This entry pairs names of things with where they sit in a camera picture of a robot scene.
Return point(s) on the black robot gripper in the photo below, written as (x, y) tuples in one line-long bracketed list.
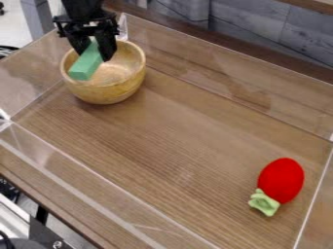
[(86, 20)]

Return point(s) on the green rectangular stick block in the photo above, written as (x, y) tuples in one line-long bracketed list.
[(87, 63)]

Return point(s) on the brown wooden bowl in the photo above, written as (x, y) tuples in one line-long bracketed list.
[(117, 79)]

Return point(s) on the clear acrylic tray walls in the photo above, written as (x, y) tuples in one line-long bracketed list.
[(155, 172)]

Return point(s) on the black table leg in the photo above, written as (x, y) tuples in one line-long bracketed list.
[(42, 215)]

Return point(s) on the red plush strawberry toy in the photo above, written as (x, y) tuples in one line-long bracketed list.
[(280, 184)]

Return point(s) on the black bracket with bolt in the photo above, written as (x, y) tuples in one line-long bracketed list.
[(40, 234)]

